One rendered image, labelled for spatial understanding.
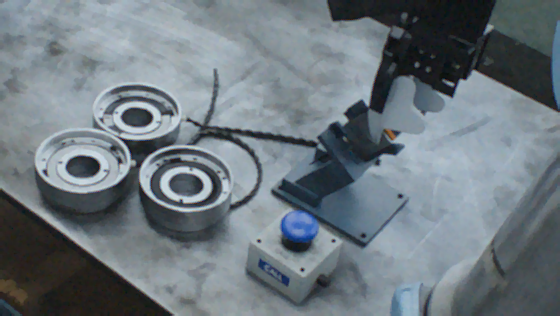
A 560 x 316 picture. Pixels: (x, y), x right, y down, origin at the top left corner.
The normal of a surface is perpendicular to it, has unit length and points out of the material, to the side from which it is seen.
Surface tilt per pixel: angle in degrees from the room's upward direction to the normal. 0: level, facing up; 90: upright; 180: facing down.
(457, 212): 0
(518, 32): 90
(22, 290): 0
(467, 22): 84
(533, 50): 90
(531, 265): 99
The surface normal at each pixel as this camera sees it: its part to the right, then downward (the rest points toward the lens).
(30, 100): 0.09, -0.75
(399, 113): -0.51, 0.39
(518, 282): -0.84, 0.41
